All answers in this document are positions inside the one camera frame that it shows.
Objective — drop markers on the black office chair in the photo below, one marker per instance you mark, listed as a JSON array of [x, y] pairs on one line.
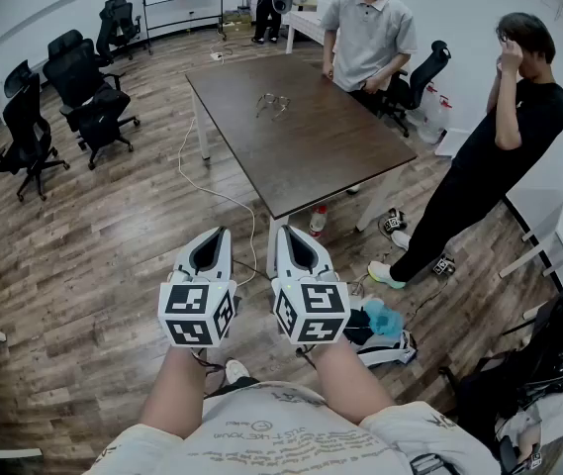
[[118, 23], [28, 131], [417, 87], [70, 65], [523, 379], [103, 122]]

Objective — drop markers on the dark-framed eyeglasses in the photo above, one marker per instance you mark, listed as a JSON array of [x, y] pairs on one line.
[[267, 100]]

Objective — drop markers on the black router with antennas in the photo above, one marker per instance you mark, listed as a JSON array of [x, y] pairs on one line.
[[245, 4]]

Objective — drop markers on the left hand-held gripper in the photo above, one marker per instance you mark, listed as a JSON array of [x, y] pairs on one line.
[[197, 310]]

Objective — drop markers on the person's left forearm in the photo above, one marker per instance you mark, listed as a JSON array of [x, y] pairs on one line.
[[174, 394]]

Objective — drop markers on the white table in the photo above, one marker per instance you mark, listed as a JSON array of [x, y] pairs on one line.
[[306, 23]]

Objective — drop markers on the white table leg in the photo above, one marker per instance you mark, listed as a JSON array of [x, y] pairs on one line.
[[271, 245], [203, 136], [372, 206]]

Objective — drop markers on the white power strip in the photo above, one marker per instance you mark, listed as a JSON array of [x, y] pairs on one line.
[[217, 57]]

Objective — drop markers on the person's white printed t-shirt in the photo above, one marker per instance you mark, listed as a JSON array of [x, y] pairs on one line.
[[286, 433]]

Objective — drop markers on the clear bottle red label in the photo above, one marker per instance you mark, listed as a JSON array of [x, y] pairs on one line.
[[318, 220]]

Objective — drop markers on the person's right forearm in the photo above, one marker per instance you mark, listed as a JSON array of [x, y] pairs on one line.
[[350, 384]]

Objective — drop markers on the flat cardboard boxes stack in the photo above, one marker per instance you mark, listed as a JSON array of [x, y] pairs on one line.
[[236, 20]]

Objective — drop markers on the blue crumpled cloth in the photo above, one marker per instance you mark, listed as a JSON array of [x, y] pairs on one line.
[[384, 319]]

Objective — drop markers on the person's white shoe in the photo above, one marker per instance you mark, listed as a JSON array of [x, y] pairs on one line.
[[236, 370]]

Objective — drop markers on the spare hand-held gripper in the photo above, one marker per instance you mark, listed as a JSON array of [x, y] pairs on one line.
[[392, 223], [444, 265]]

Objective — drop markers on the white bag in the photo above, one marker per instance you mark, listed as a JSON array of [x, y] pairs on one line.
[[390, 351]]

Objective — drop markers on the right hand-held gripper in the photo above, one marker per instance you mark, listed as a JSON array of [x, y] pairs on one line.
[[318, 310]]

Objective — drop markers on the white water dispenser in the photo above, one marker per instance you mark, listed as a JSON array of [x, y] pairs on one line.
[[451, 144]]

